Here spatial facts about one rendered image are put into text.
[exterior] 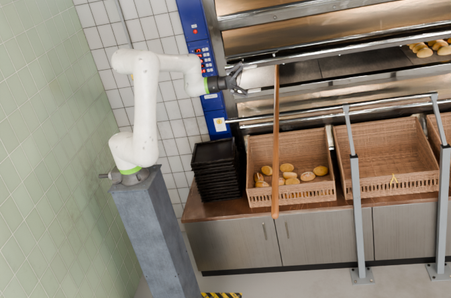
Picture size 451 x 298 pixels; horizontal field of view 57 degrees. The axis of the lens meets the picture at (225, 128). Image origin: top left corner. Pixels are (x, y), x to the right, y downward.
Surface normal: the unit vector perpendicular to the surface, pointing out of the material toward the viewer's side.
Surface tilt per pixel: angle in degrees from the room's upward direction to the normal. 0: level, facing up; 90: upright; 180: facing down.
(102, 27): 90
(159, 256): 90
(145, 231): 90
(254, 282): 0
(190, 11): 90
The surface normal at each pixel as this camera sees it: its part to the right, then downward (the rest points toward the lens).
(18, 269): 0.98, -0.12
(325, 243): -0.11, 0.47
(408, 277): -0.20, -0.87
